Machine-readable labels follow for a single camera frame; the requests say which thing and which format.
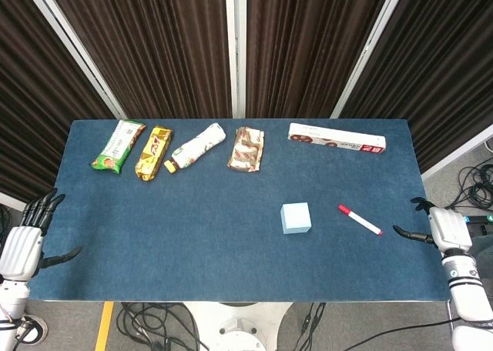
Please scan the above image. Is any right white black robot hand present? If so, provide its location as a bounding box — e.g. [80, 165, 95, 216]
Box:
[392, 196, 474, 256]

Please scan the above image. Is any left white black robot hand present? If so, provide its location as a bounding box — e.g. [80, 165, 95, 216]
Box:
[0, 188, 83, 281]

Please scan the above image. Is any red and white marker pen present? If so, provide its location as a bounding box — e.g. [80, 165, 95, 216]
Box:
[338, 204, 384, 236]

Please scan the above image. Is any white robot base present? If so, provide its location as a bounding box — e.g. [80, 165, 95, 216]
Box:
[184, 301, 293, 351]

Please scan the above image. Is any light blue foam cube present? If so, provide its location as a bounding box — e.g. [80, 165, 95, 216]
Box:
[280, 202, 312, 235]

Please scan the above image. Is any dark trouser leg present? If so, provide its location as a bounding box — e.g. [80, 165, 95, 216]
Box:
[470, 233, 493, 273]

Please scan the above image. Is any black and white sneaker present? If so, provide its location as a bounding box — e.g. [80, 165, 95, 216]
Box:
[14, 314, 49, 345]

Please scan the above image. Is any yellow floor tape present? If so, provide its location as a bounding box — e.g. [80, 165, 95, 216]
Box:
[95, 301, 115, 351]

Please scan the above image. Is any green snack packet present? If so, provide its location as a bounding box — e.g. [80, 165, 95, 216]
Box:
[90, 119, 146, 174]

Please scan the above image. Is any long white red box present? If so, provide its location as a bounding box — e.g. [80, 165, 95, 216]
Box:
[287, 122, 387, 155]

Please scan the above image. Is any dark brown fabric partition panel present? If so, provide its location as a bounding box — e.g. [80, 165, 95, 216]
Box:
[338, 0, 493, 173]
[44, 0, 232, 119]
[0, 0, 115, 206]
[246, 0, 394, 119]

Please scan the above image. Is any yellow snack packet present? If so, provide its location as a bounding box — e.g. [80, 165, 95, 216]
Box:
[134, 125, 173, 182]

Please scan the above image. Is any blue table cloth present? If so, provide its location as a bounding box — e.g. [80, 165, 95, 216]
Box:
[29, 119, 451, 303]

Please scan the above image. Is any white bottle with yellow cap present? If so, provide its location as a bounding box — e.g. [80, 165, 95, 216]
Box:
[163, 122, 226, 174]

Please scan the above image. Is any brown and white snack wrapper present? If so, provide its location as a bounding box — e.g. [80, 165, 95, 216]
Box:
[226, 126, 266, 173]

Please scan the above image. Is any white partition frame post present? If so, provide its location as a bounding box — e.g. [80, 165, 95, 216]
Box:
[19, 0, 128, 120]
[225, 0, 247, 119]
[421, 123, 493, 181]
[330, 0, 409, 119]
[0, 192, 35, 216]

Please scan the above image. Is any black cable bundle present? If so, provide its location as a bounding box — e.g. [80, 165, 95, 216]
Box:
[115, 301, 211, 351]
[446, 165, 493, 213]

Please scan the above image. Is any thin black cable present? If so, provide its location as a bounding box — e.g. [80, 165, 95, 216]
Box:
[346, 315, 461, 351]

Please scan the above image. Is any black cable with connectors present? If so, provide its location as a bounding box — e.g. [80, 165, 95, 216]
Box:
[298, 301, 327, 351]

